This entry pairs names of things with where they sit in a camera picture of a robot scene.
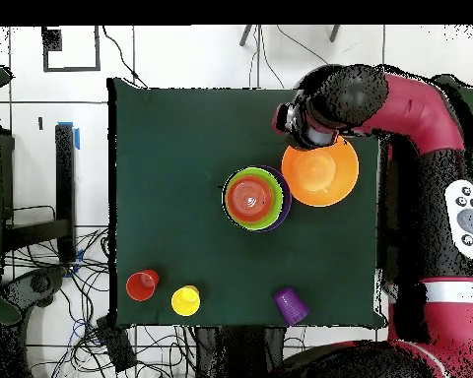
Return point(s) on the dark green tablecloth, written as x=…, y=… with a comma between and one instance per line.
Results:
x=181, y=138

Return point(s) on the red orange cup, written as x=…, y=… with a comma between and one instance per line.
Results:
x=140, y=287

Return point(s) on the black power strip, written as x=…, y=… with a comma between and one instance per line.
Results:
x=116, y=346

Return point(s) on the large orange bowl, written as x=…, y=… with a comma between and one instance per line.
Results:
x=319, y=177

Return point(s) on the gray black chair base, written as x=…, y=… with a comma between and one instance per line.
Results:
x=39, y=283

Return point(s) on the purple cup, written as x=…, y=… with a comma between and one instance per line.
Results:
x=291, y=305

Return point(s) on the yellow cup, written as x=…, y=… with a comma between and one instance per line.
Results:
x=196, y=290
x=184, y=302

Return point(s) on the gray tripod leg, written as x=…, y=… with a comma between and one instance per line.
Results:
x=245, y=36
x=334, y=33

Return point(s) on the black metal stand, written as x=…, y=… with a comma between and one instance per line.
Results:
x=65, y=177

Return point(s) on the small red bowl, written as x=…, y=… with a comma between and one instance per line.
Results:
x=250, y=199

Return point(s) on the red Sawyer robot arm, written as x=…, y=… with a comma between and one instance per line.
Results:
x=418, y=118

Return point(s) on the green bowl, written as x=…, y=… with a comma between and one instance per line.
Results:
x=278, y=189

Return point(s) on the purple bowl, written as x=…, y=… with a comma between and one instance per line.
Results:
x=286, y=201

